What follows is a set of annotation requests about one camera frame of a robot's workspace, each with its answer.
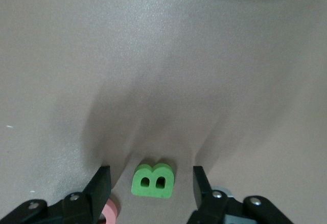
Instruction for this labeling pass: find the green letter B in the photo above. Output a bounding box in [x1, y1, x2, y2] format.
[131, 163, 175, 199]

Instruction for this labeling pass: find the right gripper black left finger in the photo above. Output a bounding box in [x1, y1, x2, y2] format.
[0, 166, 112, 224]

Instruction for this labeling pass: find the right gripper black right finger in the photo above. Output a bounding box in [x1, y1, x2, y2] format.
[186, 166, 294, 224]

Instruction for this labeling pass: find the pink letter Q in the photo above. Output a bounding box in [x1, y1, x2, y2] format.
[98, 198, 120, 224]

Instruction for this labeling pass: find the brown table cover sheet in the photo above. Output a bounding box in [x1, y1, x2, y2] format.
[0, 0, 327, 224]

